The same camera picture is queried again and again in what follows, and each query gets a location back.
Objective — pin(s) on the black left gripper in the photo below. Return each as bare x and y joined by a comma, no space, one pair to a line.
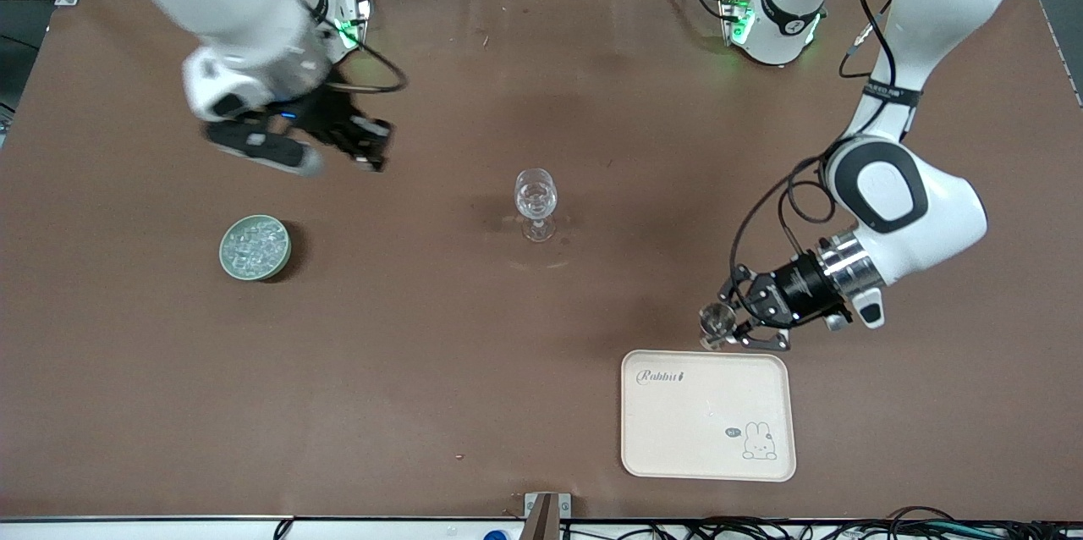
796,283

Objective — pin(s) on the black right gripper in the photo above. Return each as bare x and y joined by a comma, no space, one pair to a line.
328,120

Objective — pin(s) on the metal jigger cup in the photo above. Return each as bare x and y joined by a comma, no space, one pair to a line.
717,320

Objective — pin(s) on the clear ice cubes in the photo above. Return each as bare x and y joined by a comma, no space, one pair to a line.
255,245

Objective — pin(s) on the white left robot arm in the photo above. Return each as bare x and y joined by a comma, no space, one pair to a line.
931,218

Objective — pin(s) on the clear wine glass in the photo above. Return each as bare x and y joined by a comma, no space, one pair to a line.
536,197

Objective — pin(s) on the cream rabbit print tray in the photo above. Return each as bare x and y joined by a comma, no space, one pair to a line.
677,430

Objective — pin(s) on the green round bowl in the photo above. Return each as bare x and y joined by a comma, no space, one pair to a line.
227,256

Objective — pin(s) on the brown table mat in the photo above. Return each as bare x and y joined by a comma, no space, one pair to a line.
423,354

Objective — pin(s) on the blue cap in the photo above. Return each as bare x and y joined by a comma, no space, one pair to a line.
496,535

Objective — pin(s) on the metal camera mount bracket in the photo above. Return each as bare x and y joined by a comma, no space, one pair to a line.
546,515

